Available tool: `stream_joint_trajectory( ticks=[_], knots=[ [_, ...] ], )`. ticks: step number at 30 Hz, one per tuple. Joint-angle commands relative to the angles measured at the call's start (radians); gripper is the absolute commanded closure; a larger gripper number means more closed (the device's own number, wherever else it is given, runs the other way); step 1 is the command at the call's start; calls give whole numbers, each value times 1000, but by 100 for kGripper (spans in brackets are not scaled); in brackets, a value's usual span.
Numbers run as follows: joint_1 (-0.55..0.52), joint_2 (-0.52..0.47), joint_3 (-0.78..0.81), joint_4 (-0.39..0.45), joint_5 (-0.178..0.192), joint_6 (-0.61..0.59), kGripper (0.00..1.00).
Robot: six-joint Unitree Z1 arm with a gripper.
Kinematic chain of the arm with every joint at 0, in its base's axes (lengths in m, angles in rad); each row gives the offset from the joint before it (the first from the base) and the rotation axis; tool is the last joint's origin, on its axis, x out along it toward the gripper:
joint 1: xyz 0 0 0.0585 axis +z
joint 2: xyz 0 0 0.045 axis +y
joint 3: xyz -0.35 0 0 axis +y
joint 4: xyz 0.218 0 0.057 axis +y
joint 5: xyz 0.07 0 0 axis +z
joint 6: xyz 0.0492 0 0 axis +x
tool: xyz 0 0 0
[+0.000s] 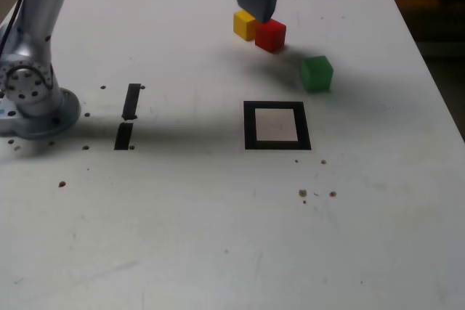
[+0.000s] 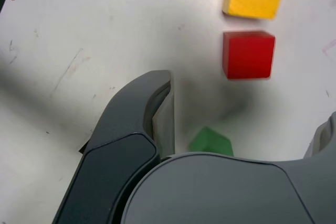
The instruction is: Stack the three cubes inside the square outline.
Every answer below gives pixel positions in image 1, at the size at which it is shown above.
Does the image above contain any yellow cube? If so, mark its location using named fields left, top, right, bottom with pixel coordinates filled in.
left=232, top=9, right=259, bottom=41

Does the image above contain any red cube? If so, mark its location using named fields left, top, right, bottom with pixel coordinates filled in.
left=254, top=19, right=287, bottom=53

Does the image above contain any green cube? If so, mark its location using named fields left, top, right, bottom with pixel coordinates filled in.
left=299, top=55, right=334, bottom=93

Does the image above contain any black tape square outline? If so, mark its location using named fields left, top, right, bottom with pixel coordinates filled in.
left=243, top=100, right=312, bottom=151

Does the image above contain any dark brown background furniture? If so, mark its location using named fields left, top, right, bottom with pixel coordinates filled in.
left=376, top=0, right=465, bottom=57

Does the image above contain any black tape strip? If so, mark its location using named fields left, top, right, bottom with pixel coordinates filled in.
left=113, top=83, right=142, bottom=151

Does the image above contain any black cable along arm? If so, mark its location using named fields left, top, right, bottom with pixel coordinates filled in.
left=0, top=0, right=34, bottom=55

